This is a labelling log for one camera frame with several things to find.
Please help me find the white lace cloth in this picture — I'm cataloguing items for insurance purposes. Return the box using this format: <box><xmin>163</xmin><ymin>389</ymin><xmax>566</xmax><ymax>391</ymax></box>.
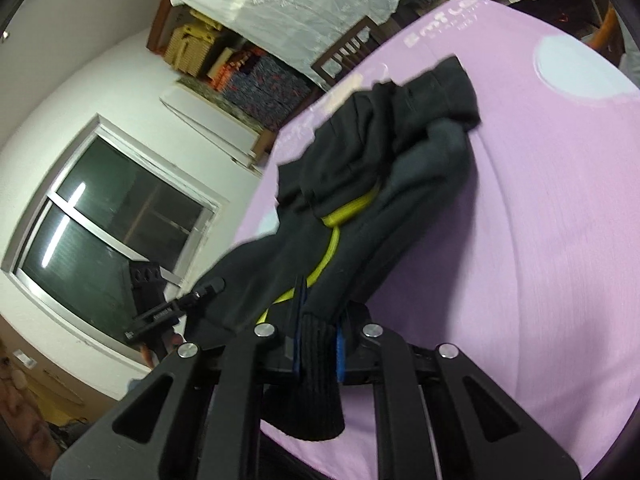
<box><xmin>167</xmin><ymin>0</ymin><xmax>451</xmax><ymax>88</ymax></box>

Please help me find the white board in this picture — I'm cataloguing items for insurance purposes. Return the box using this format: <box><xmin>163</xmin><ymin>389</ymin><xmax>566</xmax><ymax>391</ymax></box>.
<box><xmin>160</xmin><ymin>84</ymin><xmax>264</xmax><ymax>177</ymax></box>

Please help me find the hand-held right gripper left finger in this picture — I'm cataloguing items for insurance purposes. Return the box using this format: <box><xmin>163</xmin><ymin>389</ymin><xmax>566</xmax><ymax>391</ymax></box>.
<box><xmin>50</xmin><ymin>275</ymin><xmax>308</xmax><ymax>480</ymax></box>

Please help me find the pink tablecloth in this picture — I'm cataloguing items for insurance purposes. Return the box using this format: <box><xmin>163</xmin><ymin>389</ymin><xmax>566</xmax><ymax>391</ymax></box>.
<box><xmin>232</xmin><ymin>0</ymin><xmax>640</xmax><ymax>480</ymax></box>

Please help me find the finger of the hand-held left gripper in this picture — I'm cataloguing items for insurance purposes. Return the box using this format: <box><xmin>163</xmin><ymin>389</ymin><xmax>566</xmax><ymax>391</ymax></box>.
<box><xmin>172</xmin><ymin>277</ymin><xmax>226</xmax><ymax>311</ymax></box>

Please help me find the stack of yellow cardboard boxes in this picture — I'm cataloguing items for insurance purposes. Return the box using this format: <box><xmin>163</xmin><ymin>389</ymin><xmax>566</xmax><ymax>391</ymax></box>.
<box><xmin>162</xmin><ymin>22</ymin><xmax>227</xmax><ymax>79</ymax></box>

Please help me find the stack of orange boxes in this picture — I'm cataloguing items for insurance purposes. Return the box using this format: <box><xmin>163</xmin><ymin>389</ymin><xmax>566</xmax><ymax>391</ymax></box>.
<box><xmin>210</xmin><ymin>49</ymin><xmax>262</xmax><ymax>91</ymax></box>

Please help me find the wooden furniture frame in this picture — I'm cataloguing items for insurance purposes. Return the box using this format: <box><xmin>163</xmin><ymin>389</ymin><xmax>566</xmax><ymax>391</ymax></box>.
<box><xmin>590</xmin><ymin>2</ymin><xmax>619</xmax><ymax>52</ymax></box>

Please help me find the black hooded jacket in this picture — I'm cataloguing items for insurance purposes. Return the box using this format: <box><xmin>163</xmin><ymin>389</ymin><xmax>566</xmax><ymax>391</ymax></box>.
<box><xmin>187</xmin><ymin>55</ymin><xmax>482</xmax><ymax>442</ymax></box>

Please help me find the wooden chair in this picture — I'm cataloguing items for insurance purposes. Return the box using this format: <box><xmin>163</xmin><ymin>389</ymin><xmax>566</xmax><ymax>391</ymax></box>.
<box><xmin>312</xmin><ymin>16</ymin><xmax>387</xmax><ymax>92</ymax></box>

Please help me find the sliding glass window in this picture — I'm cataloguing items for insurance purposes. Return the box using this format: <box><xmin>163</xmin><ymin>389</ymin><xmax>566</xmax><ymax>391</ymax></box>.
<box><xmin>1</xmin><ymin>115</ymin><xmax>222</xmax><ymax>361</ymax></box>

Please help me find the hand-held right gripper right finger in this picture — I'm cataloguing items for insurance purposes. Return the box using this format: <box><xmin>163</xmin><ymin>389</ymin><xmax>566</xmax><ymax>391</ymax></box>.
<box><xmin>335</xmin><ymin>305</ymin><xmax>583</xmax><ymax>480</ymax></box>

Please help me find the stack of blue patterned boxes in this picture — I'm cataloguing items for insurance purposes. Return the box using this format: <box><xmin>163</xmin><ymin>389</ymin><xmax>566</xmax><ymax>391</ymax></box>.
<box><xmin>222</xmin><ymin>55</ymin><xmax>313</xmax><ymax>128</ymax></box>

